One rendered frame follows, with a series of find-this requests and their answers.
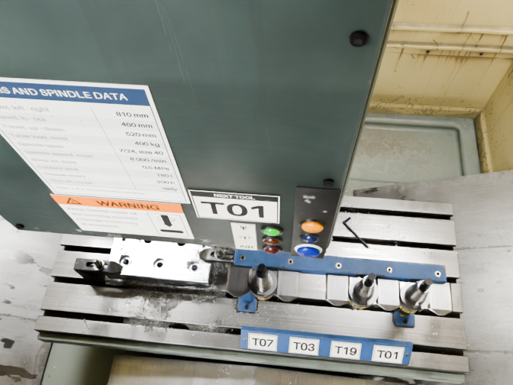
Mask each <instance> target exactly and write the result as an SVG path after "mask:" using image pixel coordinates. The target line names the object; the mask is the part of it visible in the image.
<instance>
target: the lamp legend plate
mask: <svg viewBox="0 0 513 385"><path fill-rule="evenodd" d="M231 229H232V232H233V236H234V243H235V247H236V249H244V250H254V251H257V233H256V226H255V225H254V224H244V223H234V222H231Z"/></svg>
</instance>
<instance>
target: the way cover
mask: <svg viewBox="0 0 513 385"><path fill-rule="evenodd" d="M219 365H220V366H219ZM232 365H233V366H232ZM226 368H227V370H225V369H226ZM223 371H224V372H223ZM225 372H226V376H225V375H224V374H225ZM219 373H220V375H219ZM218 375H219V376H220V377H219V376H218ZM215 382H216V383H215ZM218 384H219V385H407V384H403V383H391V382H384V381H378V380H365V379H358V378H352V377H339V376H332V375H326V374H313V373H306V372H300V371H299V372H297V371H293V370H281V369H274V368H268V367H254V366H245V365H236V364H218V363H208V362H199V361H182V360H173V359H163V358H154V357H136V356H127V355H118V354H115V356H114V360H113V363H112V367H111V373H110V377H109V380H108V384H107V385H218Z"/></svg>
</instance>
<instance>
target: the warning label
mask: <svg viewBox="0 0 513 385"><path fill-rule="evenodd" d="M50 195H51V196H52V197H53V199H54V200H55V201H56V202H57V203H58V204H59V205H60V206H61V207H62V208H63V210H64V211H65V212H66V213H67V214H68V215H69V216H70V217H71V218H72V219H73V221H74V222H75V223H76V224H77V225H78V226H79V227H80V228H81V229H82V230H86V231H105V232H114V233H125V234H134V235H152V236H162V237H171V238H190V239H194V236H193V234H192V231H191V228H190V227H189V223H188V222H187V219H186V216H185V214H184V211H183V210H182V206H181V204H176V203H166V202H146V201H136V200H125V199H106V198H95V197H85V196H65V195H54V194H50Z"/></svg>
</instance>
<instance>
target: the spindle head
mask: <svg viewBox="0 0 513 385"><path fill-rule="evenodd" d="M398 2H399V0H0V77H3V78H17V79H44V80H58V81H72V82H86V83H112V84H126V85H140V86H149V89H150V92H151V95H152V97H153V101H154V103H155V106H156V110H157V111H158V114H159V117H160V120H161V122H162V125H163V129H164V131H165V133H166V137H167V139H168V142H169V145H170V147H171V150H172V152H173V156H174V158H175V161H176V165H177V167H178V169H179V173H180V175H181V177H182V181H183V184H184V186H185V188H186V192H187V194H188V197H189V201H190V202H191V203H190V204H189V203H179V202H166V203H176V204H181V206H182V210H183V211H184V214H185V216H186V219H187V222H188V223H189V227H190V228H191V231H192V234H193V236H194V239H190V238H171V237H162V236H152V235H134V234H125V233H114V232H105V231H86V230H82V229H81V228H80V227H79V226H78V225H77V224H76V223H75V222H74V221H73V219H72V218H71V217H70V216H69V215H68V214H67V213H66V212H65V211H64V210H63V208H62V207H61V206H60V205H59V204H58V203H57V202H56V201H55V200H54V199H53V197H52V196H51V195H50V194H54V195H65V196H78V195H67V194H57V193H54V192H53V191H52V190H51V189H50V188H49V187H48V186H47V184H46V183H45V182H44V181H43V180H42V179H41V178H40V177H39V176H38V175H37V174H36V173H35V172H34V171H33V169H32V168H31V167H30V166H29V165H28V164H27V163H26V161H25V160H24V159H23V158H22V157H21V156H20V155H19V154H18V152H17V151H16V150H15V149H14V148H13V147H12V146H11V145H10V144H9V143H8V142H7V141H6V140H5V139H4V137H3V136H2V135H1V134H0V216H1V217H2V218H4V219H5V220H6V221H8V222H9V223H10V224H12V225H13V226H14V227H16V229H17V230H22V231H40V232H49V233H59V234H69V235H87V236H96V237H106V238H124V239H134V240H143V241H162V242H171V243H180V244H199V245H208V246H218V247H227V248H235V243H234V236H233V232H232V229H231V222H234V223H244V224H254V225H255V226H256V241H257V250H262V247H263V246H264V245H266V244H264V243H263V242H262V241H261V239H262V237H263V236H266V235H265V234H263V233H262V232H261V228H262V227H263V226H264V225H276V226H279V227H280V228H281V229H282V234H281V235H278V237H280V238H281V239H282V243H281V244H279V245H278V246H280V247H281V248H282V251H283V252H291V248H292V231H293V222H294V212H295V194H296V187H297V186H304V187H315V188H326V189H341V190H342V191H341V194H340V199H339V203H338V205H337V211H336V214H335V216H334V222H333V225H332V228H331V233H330V236H329V239H328V243H327V247H326V251H325V253H326V252H327V249H328V247H329V245H330V243H331V239H332V236H333V233H334V228H335V225H336V222H337V217H338V215H339V211H340V207H341V203H342V201H343V197H344V193H345V190H346V187H347V182H348V179H349V176H350V171H351V169H352V166H353V161H354V157H355V155H356V152H357V147H358V144H359V141H360V136H361V134H362V130H363V126H364V123H365V120H366V115H367V112H368V109H369V104H370V101H371V98H372V95H373V90H374V88H375V84H376V80H377V77H378V74H379V69H380V66H381V63H382V58H383V55H384V53H385V49H386V44H387V42H388V39H389V34H390V31H391V28H392V23H393V20H394V17H395V13H396V9H397V7H398ZM188 189H204V190H215V191H226V192H237V193H257V194H268V195H279V196H280V200H279V223H269V222H250V221H240V220H230V219H219V218H200V217H197V215H196V212H195V208H194V206H193V204H192V200H191V197H190V195H189V191H188ZM85 197H95V198H106V199H119V198H108V197H97V196H85ZM125 200H136V201H146V202H159V201H149V200H138V199H125Z"/></svg>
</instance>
